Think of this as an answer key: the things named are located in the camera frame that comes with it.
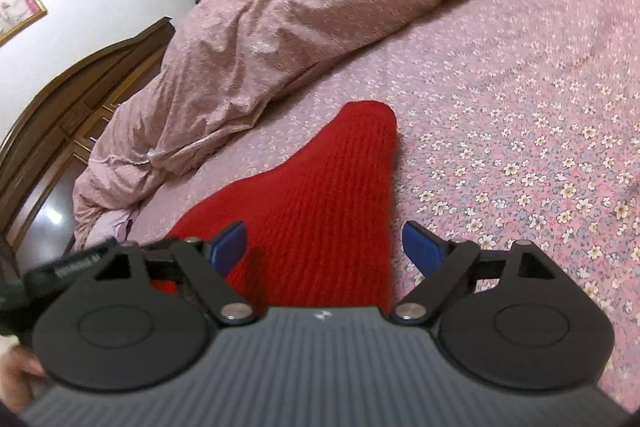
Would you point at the pink floral bed sheet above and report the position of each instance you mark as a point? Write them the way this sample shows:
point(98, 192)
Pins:
point(510, 132)

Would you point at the brown wooden headboard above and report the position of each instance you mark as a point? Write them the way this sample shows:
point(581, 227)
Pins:
point(75, 107)

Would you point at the pink floral duvet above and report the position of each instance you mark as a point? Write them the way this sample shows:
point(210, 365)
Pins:
point(300, 17)

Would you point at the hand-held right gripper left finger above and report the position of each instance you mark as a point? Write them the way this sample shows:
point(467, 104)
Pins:
point(229, 248)

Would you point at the light purple cloth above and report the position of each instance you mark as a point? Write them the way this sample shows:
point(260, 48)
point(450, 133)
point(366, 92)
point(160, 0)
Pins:
point(107, 227)

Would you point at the gold framed wall picture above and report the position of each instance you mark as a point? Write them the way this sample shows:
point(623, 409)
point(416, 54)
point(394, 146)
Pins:
point(15, 2)

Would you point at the person's left hand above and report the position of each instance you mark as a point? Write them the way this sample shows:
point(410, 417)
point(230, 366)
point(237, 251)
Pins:
point(17, 369)

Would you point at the red knit sweater black bow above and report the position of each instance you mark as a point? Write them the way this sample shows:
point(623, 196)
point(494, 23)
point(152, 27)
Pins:
point(320, 207)

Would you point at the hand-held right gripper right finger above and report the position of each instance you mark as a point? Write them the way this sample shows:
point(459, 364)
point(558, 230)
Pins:
point(421, 248)

